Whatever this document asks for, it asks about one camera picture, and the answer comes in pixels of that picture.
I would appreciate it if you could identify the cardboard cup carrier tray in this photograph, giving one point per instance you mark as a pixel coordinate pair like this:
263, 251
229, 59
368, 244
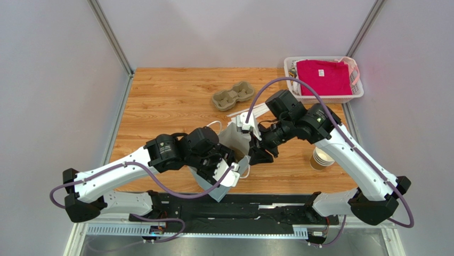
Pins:
226, 99

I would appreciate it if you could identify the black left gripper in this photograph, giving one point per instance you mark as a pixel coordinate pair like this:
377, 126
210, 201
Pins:
221, 152

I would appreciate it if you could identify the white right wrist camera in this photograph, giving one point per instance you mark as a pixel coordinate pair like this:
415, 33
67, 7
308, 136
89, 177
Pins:
248, 124

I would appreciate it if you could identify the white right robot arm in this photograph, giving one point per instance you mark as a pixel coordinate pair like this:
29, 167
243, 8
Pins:
378, 192

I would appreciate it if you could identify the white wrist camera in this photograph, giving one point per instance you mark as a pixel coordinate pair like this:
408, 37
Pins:
248, 124
229, 172

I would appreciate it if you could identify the pink folded cloth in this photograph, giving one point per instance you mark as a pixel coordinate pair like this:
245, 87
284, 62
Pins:
327, 78

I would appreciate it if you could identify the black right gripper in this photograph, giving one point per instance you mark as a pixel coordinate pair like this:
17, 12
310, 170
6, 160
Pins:
261, 142

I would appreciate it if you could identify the right aluminium corner post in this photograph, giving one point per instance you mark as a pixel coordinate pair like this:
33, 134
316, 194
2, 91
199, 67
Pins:
366, 26

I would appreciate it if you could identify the white wrapped straw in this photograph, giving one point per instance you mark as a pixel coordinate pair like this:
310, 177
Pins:
260, 111
245, 110

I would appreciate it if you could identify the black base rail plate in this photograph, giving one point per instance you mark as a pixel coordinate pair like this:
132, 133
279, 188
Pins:
238, 214

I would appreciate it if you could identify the left aluminium corner post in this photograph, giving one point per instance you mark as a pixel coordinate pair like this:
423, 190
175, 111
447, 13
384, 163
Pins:
111, 37

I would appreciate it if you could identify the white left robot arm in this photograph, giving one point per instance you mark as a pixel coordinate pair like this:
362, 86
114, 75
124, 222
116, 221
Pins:
91, 193

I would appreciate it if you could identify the light blue paper bag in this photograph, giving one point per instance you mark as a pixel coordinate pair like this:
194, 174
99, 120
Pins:
229, 137

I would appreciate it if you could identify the aluminium corner post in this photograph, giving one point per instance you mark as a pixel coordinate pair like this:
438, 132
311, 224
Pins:
366, 26
111, 37

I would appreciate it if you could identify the stack of paper cups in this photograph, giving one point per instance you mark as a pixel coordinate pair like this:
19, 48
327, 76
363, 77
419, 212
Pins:
320, 160

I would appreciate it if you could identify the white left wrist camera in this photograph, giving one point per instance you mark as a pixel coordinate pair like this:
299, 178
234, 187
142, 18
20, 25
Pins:
229, 172

